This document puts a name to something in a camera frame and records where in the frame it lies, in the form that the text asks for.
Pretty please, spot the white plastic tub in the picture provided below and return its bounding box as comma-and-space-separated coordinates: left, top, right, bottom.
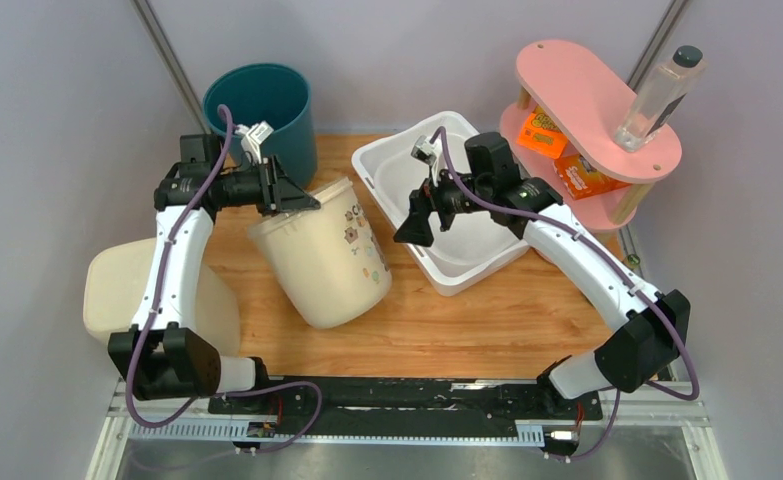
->
351, 111, 529, 296

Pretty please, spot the orange snack box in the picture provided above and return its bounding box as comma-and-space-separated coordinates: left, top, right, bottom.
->
517, 106, 568, 159
554, 154, 630, 200

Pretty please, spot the clear bottle black cap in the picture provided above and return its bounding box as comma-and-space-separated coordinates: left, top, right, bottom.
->
613, 45, 706, 153

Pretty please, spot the teal plastic bucket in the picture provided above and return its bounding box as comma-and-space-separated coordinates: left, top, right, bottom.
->
203, 63, 318, 187

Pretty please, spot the orange snack box upper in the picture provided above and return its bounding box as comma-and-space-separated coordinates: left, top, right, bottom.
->
517, 106, 568, 159

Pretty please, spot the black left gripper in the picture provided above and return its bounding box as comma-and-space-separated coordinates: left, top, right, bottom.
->
215, 156, 321, 219

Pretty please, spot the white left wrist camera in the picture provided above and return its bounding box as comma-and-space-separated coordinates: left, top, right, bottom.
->
235, 121, 274, 163

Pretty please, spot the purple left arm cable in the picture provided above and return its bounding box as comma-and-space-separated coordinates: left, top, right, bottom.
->
123, 103, 326, 455

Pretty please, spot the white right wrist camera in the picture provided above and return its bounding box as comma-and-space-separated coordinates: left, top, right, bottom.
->
411, 135, 438, 166

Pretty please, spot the pink two-tier shelf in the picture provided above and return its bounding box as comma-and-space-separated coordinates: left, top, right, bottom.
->
499, 39, 682, 234

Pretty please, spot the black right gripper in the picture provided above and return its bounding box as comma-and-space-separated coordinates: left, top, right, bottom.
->
393, 159, 492, 247

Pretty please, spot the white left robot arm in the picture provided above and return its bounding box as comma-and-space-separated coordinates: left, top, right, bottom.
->
107, 133, 320, 414

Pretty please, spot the orange snack box lower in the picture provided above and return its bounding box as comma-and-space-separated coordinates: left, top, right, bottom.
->
554, 154, 630, 200

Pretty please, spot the aluminium frame rail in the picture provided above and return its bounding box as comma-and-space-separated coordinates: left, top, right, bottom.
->
86, 386, 726, 479

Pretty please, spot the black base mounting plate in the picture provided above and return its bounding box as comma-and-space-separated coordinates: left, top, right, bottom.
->
208, 376, 603, 439

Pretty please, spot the cream square container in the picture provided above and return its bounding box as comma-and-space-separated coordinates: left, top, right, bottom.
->
83, 238, 241, 356

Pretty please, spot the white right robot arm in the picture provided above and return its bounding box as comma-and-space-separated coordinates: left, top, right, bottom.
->
394, 127, 691, 418

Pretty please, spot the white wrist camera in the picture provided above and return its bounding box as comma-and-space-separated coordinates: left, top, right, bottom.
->
411, 135, 438, 166
235, 121, 274, 163

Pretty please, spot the cream large bucket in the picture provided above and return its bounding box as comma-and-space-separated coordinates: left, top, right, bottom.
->
248, 177, 392, 329

